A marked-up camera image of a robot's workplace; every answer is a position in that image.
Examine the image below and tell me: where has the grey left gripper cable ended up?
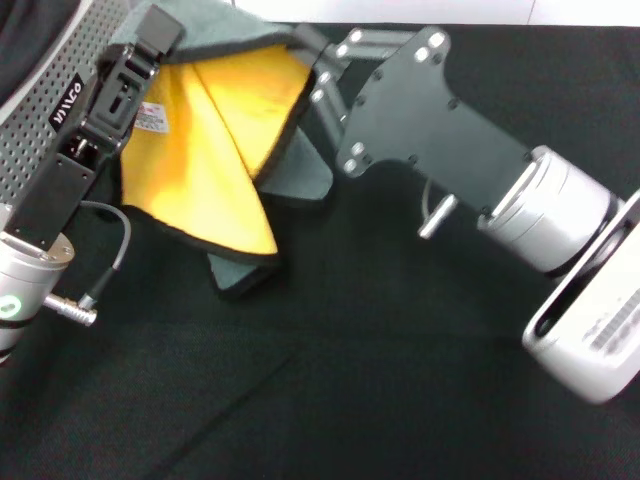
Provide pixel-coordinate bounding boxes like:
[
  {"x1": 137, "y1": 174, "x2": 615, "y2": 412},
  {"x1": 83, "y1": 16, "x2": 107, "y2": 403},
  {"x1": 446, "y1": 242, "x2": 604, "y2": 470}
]
[{"x1": 41, "y1": 199, "x2": 133, "y2": 329}]

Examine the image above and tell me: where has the dark grey cloth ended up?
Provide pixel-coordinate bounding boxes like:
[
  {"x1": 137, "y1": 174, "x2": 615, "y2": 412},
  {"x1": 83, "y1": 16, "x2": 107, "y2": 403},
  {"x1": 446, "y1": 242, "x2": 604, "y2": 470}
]
[{"x1": 0, "y1": 0, "x2": 90, "y2": 107}]

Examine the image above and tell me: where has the grey perforated storage box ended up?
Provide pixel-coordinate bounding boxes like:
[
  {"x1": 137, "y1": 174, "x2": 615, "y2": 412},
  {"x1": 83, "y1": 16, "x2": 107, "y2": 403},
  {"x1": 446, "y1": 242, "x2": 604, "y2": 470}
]
[{"x1": 0, "y1": 0, "x2": 127, "y2": 202}]

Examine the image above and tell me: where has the grey right gripper cable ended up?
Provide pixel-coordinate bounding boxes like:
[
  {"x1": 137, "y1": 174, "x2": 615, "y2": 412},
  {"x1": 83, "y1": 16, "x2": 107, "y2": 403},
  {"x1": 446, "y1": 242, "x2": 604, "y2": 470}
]
[{"x1": 416, "y1": 174, "x2": 460, "y2": 241}]

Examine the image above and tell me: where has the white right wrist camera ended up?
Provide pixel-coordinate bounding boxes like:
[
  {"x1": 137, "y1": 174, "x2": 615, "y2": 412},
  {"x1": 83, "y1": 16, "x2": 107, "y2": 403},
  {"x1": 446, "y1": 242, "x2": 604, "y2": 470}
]
[{"x1": 521, "y1": 189, "x2": 640, "y2": 406}]

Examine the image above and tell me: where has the grey and yellow towel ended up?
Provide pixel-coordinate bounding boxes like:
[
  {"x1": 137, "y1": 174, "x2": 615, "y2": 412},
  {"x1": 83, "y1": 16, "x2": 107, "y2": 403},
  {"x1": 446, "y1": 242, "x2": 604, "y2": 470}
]
[{"x1": 111, "y1": 0, "x2": 335, "y2": 302}]

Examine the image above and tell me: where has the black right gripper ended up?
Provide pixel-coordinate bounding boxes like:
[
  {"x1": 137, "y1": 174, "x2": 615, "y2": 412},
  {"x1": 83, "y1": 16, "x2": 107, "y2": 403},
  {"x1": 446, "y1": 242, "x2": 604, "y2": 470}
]
[{"x1": 294, "y1": 24, "x2": 540, "y2": 220}]

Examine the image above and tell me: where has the black tablecloth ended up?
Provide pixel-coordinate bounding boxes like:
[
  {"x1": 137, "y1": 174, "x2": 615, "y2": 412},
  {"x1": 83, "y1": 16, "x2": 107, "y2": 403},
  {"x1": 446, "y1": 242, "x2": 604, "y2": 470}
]
[{"x1": 0, "y1": 22, "x2": 640, "y2": 480}]

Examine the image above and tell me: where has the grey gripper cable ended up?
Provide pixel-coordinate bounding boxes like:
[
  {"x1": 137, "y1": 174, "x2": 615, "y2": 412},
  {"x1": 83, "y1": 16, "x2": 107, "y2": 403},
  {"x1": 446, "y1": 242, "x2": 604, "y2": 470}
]
[
  {"x1": 41, "y1": 199, "x2": 133, "y2": 329},
  {"x1": 416, "y1": 174, "x2": 460, "y2": 241}
]

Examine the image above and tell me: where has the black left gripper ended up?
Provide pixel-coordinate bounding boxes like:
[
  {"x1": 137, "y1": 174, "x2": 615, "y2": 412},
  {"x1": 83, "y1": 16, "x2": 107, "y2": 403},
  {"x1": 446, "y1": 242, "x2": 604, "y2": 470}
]
[{"x1": 10, "y1": 42, "x2": 161, "y2": 251}]

